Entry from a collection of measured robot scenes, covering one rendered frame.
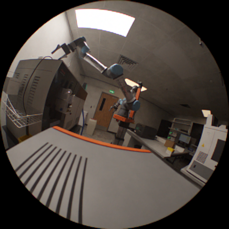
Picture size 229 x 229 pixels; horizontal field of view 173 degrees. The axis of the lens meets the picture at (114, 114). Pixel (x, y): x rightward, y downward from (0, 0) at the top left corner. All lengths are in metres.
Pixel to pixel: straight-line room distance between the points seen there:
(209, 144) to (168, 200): 0.85
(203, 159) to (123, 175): 0.91
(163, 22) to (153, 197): 1.70
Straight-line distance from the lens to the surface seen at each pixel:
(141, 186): 0.17
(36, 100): 0.56
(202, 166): 1.01
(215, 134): 0.99
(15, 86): 0.69
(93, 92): 4.47
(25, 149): 0.18
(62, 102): 0.59
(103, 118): 4.43
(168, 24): 1.63
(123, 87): 0.75
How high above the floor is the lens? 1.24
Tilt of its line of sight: 1 degrees down
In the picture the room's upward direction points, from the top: 19 degrees clockwise
